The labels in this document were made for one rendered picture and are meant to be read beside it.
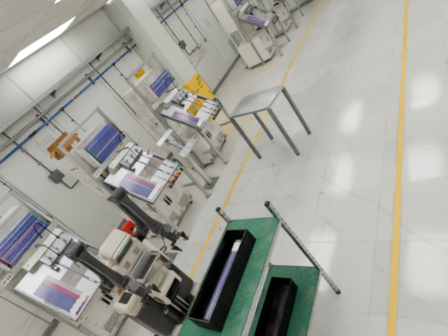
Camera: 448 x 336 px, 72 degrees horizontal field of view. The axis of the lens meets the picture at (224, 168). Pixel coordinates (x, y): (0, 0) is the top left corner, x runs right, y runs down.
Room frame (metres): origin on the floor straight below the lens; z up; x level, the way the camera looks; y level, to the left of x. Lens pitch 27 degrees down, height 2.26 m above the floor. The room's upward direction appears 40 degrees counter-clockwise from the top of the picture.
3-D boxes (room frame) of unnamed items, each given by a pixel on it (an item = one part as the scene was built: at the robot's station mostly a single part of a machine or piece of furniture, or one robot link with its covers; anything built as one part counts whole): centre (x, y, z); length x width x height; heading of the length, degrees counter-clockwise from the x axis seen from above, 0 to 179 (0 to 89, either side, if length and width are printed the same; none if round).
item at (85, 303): (3.12, 2.07, 0.66); 1.01 x 0.73 x 1.31; 42
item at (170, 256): (3.39, 1.35, 0.39); 0.24 x 0.24 x 0.78; 42
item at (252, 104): (3.73, -0.85, 0.40); 0.70 x 0.45 x 0.80; 32
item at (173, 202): (4.22, 1.13, 0.31); 0.70 x 0.65 x 0.62; 132
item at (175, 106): (5.07, -0.08, 0.65); 1.01 x 0.73 x 1.29; 42
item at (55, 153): (4.32, 1.28, 1.82); 0.68 x 0.30 x 0.20; 132
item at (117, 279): (1.70, 0.98, 1.40); 0.11 x 0.06 x 0.43; 132
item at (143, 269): (1.97, 0.93, 0.99); 0.28 x 0.16 x 0.22; 132
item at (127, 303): (2.26, 1.18, 0.59); 0.55 x 0.34 x 0.83; 132
